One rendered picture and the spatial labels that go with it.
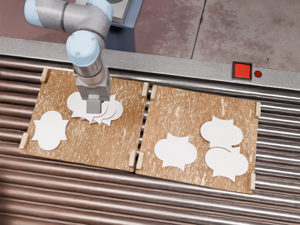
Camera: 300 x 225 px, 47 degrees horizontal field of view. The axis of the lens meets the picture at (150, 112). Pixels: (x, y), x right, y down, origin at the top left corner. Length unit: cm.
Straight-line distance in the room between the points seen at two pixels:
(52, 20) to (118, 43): 89
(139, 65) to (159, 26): 125
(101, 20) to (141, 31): 171
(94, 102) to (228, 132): 51
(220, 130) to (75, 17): 65
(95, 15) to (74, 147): 54
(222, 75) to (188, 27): 127
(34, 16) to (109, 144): 53
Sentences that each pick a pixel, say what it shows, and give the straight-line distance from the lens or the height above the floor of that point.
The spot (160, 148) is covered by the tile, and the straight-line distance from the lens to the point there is 122.
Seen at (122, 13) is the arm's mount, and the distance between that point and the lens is 152.
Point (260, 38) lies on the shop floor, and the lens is 268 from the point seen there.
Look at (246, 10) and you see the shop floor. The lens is 280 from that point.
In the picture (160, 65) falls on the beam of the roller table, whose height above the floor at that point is 92.
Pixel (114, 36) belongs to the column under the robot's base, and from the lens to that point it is 174.
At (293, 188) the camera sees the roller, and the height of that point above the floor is 92.
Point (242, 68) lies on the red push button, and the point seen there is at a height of 93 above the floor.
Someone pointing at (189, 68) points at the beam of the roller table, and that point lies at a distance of 139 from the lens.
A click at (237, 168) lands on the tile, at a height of 95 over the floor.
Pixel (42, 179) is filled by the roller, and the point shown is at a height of 92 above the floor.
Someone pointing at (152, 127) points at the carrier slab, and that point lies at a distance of 125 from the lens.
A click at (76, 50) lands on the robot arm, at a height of 144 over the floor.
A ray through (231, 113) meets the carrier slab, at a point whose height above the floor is 94.
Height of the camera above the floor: 212
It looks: 68 degrees down
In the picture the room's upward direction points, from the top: straight up
